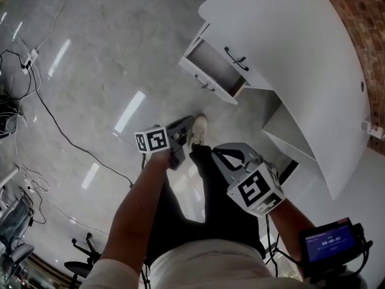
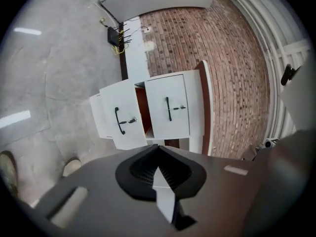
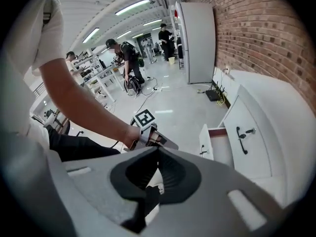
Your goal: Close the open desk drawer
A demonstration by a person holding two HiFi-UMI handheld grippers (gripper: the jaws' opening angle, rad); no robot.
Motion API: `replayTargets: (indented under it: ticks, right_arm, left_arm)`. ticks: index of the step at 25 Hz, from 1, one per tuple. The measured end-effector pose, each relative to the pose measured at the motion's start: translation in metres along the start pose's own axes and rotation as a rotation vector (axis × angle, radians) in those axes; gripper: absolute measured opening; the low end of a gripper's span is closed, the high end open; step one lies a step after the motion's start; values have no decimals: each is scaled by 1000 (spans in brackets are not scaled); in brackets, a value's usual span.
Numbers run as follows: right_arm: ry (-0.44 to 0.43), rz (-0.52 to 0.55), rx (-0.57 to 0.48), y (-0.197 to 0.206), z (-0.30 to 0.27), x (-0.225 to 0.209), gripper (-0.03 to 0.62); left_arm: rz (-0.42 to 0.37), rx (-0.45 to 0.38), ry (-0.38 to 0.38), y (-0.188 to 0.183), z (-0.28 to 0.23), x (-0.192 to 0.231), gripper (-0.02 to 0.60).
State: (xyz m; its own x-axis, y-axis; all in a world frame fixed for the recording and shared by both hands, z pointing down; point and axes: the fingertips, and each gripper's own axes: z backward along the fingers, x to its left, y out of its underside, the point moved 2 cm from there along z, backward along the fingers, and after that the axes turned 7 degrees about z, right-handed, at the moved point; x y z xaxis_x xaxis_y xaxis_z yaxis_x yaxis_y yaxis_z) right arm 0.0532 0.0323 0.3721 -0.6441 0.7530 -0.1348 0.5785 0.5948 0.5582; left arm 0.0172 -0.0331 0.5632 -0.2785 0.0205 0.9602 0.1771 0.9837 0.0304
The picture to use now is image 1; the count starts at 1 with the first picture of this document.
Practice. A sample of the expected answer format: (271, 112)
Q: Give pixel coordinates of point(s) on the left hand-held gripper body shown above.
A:
(177, 137)

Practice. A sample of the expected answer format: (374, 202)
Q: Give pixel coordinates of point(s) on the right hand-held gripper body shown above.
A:
(255, 188)

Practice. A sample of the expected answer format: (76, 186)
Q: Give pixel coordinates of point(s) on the white desk drawer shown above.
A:
(215, 66)

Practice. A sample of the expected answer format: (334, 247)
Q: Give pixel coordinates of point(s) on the person's left forearm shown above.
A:
(135, 203)

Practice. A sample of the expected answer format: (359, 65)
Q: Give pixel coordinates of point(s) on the person's right forearm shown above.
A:
(290, 224)

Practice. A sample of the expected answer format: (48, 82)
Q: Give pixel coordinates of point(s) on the white desk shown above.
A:
(294, 56)

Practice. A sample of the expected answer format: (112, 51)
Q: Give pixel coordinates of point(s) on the person's white shoe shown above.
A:
(198, 129)

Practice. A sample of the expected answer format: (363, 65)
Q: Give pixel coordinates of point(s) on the person's black trousers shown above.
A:
(225, 215)

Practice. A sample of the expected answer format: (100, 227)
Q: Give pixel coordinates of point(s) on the person's white shirt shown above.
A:
(204, 266)

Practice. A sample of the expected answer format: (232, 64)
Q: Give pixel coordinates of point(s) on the black office chair base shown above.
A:
(81, 266)

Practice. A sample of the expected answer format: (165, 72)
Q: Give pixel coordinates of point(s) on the white power strip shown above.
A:
(30, 57)

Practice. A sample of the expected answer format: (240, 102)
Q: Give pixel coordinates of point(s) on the grey office chair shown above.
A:
(18, 245)

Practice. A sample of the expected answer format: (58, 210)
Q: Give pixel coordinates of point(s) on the black screen device on mount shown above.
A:
(329, 242)

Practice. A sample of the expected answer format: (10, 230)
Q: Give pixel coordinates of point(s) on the white wall socket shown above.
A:
(372, 129)

